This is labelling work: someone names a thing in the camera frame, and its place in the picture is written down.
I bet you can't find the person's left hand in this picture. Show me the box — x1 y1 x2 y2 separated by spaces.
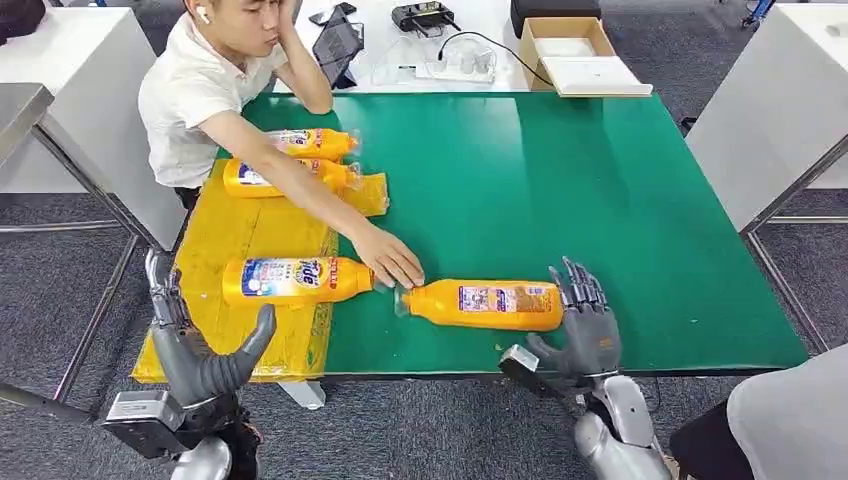
274 0 305 34

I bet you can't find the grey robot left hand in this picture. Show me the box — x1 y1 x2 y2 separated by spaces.
144 248 278 409

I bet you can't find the person's right hand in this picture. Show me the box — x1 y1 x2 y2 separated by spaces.
349 225 427 291

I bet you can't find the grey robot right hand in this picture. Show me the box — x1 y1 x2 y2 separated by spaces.
525 256 623 382

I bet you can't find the orange drink bottle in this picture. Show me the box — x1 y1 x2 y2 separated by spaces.
221 256 392 308
394 278 566 333
221 157 364 200
264 127 362 164

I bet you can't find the black phone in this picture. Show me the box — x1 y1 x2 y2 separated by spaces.
307 1 359 26

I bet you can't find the black tablet on stand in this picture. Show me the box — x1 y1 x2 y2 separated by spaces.
311 5 366 89

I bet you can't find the white table foot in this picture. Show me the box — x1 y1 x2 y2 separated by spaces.
278 380 327 411

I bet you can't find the green table mat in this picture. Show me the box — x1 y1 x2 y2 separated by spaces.
218 92 810 379

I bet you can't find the black remote controller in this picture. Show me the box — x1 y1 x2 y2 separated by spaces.
390 0 463 38

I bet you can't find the yellow sheet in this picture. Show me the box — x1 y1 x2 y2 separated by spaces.
131 155 391 386

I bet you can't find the seated person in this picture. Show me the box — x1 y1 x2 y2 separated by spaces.
137 0 427 291

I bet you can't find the white power strip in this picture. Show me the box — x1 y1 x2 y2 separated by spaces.
413 39 498 84

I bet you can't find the person in pale clothing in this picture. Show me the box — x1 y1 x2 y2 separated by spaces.
669 344 848 480

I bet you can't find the white side table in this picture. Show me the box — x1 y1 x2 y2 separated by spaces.
0 6 188 252

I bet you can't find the open cardboard box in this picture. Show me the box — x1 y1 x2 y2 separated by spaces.
518 16 617 93

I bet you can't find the flat white box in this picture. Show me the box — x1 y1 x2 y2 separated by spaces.
539 55 654 99

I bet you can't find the black bag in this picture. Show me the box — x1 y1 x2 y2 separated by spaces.
510 0 603 39

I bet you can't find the dark backpack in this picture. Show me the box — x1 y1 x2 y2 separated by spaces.
0 0 46 41

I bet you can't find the white insert in cardboard box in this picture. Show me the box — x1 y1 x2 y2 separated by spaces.
535 36 596 58

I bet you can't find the white table with steel legs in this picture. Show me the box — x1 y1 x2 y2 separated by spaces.
685 3 848 352

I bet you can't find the blue object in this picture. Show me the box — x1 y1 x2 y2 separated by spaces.
741 0 778 28

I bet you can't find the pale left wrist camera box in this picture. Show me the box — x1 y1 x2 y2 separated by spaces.
102 390 188 460

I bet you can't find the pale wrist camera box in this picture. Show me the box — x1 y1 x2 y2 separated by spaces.
102 390 188 460
498 344 564 400

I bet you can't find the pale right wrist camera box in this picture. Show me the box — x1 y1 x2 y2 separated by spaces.
498 344 564 400

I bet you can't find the black cable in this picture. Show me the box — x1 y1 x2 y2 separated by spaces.
437 31 554 89

